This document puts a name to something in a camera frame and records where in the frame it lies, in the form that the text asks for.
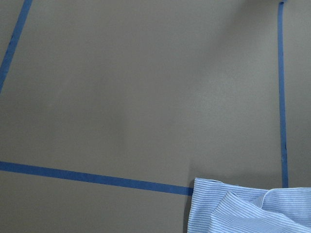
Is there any blue striped button-up shirt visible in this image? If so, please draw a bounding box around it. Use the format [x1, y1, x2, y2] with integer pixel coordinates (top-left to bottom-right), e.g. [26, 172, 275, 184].
[187, 178, 311, 233]

